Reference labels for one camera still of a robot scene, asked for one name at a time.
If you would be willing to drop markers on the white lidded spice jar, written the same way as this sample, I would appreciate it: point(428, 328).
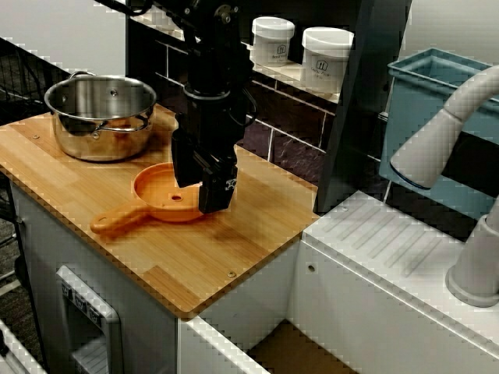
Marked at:
point(273, 39)
point(325, 58)

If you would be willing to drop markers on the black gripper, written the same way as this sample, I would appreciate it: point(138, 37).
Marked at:
point(214, 128)

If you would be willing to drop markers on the grey toy faucet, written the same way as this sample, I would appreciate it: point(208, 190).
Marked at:
point(475, 269)

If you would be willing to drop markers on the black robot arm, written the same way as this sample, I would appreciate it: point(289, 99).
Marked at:
point(214, 46)

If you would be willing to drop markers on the orange plastic toy pan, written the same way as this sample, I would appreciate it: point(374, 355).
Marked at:
point(152, 191)

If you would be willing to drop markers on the dark grey upright panel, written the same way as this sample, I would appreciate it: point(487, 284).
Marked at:
point(362, 117)
point(136, 58)

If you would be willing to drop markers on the dark tiled backsplash shelf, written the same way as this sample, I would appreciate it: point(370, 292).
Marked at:
point(288, 148)

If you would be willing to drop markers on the stainless steel pot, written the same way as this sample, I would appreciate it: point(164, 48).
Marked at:
point(101, 144)

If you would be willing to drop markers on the teal plastic bin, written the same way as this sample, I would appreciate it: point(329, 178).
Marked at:
point(413, 124)

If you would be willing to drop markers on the black mesh crate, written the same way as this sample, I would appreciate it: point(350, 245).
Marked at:
point(23, 78)

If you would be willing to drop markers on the aluminium frame rail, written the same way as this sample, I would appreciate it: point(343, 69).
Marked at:
point(11, 350)

